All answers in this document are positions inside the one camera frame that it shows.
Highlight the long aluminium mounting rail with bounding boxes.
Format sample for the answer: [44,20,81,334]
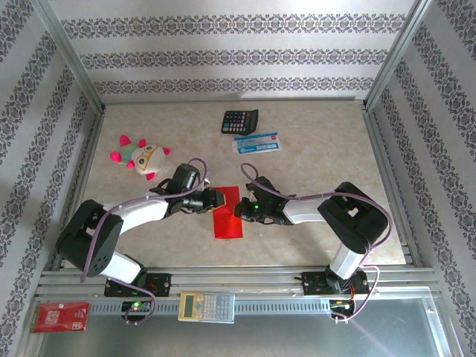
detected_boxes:
[35,264,443,299]

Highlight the blue white flat packet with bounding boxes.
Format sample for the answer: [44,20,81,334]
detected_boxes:
[233,131,283,155]

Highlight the aluminium side rail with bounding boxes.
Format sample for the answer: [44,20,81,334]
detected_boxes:
[361,103,425,268]
[50,106,109,271]

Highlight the grey metal sheet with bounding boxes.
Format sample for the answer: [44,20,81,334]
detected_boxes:
[22,297,458,357]

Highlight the red flat packet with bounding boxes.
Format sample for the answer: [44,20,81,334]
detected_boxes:
[29,301,91,334]

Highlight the red cloth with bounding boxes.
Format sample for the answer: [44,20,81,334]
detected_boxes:
[213,184,245,239]

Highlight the thin aluminium edge rail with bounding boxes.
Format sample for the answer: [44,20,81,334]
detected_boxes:
[100,95,367,107]

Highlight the beige grey scientific calculator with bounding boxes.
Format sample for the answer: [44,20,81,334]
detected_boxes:
[177,292,237,324]

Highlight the grey slotted cable duct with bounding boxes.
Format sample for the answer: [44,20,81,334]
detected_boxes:
[89,299,335,317]

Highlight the black desk calculator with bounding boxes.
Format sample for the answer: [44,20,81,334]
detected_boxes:
[220,109,260,135]

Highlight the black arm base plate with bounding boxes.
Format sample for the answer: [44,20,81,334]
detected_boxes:
[300,270,371,298]
[103,272,173,298]

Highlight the purple cable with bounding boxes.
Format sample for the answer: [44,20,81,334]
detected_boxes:
[80,158,210,327]
[240,162,393,324]

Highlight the aluminium frame post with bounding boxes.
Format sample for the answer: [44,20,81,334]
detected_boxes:
[31,0,107,115]
[362,0,442,112]

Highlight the small circuit board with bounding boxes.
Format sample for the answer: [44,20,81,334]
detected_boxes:
[121,299,153,316]
[329,297,356,314]

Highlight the white pink plush toy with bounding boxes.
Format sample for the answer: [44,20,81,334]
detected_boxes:
[109,134,172,182]

